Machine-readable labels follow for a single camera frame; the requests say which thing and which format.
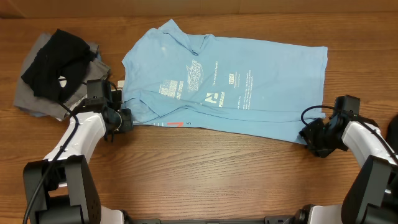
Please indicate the grey folded garment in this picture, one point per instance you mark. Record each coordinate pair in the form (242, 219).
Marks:
(36, 106)

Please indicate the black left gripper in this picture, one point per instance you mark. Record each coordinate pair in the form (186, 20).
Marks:
(127, 124)

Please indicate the black folded garment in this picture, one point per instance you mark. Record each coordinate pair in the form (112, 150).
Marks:
(59, 67)

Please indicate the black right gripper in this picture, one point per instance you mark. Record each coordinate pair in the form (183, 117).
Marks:
(308, 134)

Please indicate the light blue printed t-shirt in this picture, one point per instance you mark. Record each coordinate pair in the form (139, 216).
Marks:
(244, 86)

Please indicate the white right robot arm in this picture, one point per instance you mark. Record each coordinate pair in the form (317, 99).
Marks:
(372, 197)

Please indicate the black table edge rail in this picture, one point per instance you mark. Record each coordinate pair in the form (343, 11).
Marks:
(266, 220)

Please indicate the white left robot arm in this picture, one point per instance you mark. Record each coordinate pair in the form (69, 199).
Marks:
(60, 187)

